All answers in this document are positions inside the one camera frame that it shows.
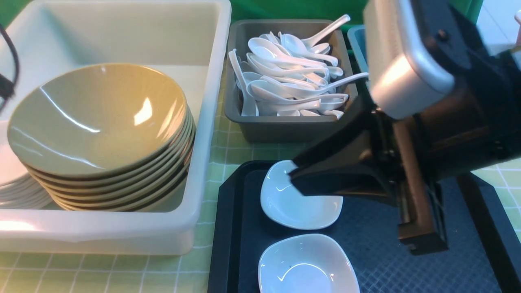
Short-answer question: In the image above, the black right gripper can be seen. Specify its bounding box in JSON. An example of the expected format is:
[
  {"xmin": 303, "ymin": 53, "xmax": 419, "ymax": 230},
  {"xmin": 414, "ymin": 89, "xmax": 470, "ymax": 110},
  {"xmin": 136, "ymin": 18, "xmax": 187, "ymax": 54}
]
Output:
[{"xmin": 289, "ymin": 80, "xmax": 520, "ymax": 255}]

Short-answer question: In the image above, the white square dish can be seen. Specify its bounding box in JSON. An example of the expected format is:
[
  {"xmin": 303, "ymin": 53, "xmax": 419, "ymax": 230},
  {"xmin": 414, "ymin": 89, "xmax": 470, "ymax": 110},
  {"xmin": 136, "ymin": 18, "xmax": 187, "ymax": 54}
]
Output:
[
  {"xmin": 260, "ymin": 161, "xmax": 344, "ymax": 230},
  {"xmin": 257, "ymin": 234, "xmax": 360, "ymax": 293}
]

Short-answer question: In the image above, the tan noodle bowl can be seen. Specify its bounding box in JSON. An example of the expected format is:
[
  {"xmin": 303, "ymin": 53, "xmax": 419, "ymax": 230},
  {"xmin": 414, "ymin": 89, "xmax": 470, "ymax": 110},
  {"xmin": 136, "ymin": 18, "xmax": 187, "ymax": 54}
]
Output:
[{"xmin": 6, "ymin": 63, "xmax": 190, "ymax": 178}]

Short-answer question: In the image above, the white ceramic soup spoon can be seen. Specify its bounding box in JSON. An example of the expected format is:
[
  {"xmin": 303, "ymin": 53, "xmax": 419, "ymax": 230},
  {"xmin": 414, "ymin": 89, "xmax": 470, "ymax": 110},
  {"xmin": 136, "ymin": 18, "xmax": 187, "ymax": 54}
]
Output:
[{"xmin": 247, "ymin": 37, "xmax": 327, "ymax": 68}]

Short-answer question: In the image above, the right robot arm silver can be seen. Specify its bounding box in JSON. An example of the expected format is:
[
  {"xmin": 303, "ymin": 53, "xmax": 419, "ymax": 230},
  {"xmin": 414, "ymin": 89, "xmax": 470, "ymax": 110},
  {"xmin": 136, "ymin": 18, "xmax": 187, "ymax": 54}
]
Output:
[{"xmin": 290, "ymin": 0, "xmax": 520, "ymax": 255}]

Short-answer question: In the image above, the pile of white soup spoons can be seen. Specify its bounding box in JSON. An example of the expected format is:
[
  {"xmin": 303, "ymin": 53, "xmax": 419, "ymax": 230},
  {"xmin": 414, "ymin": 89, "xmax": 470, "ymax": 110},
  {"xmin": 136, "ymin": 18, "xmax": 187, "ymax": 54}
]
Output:
[{"xmin": 225, "ymin": 14, "xmax": 369, "ymax": 123}]

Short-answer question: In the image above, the blue plastic chopstick bin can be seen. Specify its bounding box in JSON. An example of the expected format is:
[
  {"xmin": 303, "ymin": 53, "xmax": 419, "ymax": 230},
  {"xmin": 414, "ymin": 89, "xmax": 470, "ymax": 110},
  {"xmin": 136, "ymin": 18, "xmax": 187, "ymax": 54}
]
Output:
[{"xmin": 346, "ymin": 25, "xmax": 369, "ymax": 74}]

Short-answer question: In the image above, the green cloth backdrop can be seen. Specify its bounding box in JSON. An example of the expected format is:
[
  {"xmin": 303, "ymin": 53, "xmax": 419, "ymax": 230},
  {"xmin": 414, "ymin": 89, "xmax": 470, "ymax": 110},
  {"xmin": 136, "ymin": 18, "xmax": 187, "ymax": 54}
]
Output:
[{"xmin": 0, "ymin": 0, "xmax": 484, "ymax": 32}]

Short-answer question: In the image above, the black plastic serving tray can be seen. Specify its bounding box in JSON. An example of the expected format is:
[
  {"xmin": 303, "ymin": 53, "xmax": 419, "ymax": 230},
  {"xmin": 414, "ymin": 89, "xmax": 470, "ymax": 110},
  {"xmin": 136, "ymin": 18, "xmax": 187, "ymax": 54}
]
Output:
[{"xmin": 207, "ymin": 161, "xmax": 521, "ymax": 293}]

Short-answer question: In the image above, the stack of tan bowls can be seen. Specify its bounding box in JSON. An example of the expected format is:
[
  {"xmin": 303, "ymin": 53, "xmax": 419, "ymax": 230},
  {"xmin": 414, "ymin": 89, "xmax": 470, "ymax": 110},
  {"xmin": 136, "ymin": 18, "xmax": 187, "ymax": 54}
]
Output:
[{"xmin": 28, "ymin": 111, "xmax": 197, "ymax": 212}]

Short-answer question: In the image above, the large white plastic tub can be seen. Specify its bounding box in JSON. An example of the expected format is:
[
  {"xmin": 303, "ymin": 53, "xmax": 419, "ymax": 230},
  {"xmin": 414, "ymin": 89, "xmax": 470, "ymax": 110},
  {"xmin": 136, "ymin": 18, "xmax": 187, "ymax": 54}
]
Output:
[{"xmin": 1, "ymin": 0, "xmax": 231, "ymax": 255}]

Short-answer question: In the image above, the stack of white dishes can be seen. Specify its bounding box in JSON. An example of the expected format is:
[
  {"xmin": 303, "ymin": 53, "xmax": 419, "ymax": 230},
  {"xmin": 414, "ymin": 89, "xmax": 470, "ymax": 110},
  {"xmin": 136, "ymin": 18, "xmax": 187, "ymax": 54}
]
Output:
[{"xmin": 0, "ymin": 121, "xmax": 53, "ymax": 209}]

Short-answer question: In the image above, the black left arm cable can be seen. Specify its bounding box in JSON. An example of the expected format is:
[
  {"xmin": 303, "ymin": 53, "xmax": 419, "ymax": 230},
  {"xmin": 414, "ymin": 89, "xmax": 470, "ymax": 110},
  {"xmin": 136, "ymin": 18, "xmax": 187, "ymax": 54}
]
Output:
[{"xmin": 0, "ymin": 24, "xmax": 20, "ymax": 112}]

